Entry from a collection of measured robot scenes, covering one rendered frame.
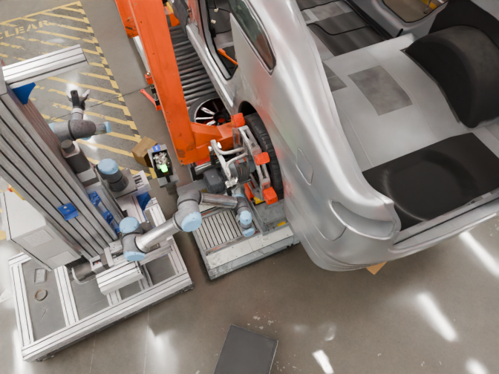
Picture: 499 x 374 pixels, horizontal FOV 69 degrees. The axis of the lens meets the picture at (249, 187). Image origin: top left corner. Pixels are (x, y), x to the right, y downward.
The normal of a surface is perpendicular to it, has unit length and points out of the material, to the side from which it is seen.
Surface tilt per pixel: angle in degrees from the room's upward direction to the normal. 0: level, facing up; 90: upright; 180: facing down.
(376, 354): 0
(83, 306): 0
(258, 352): 0
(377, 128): 22
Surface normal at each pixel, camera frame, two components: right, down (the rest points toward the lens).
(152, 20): 0.40, 0.77
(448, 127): 0.11, -0.27
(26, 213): -0.03, -0.55
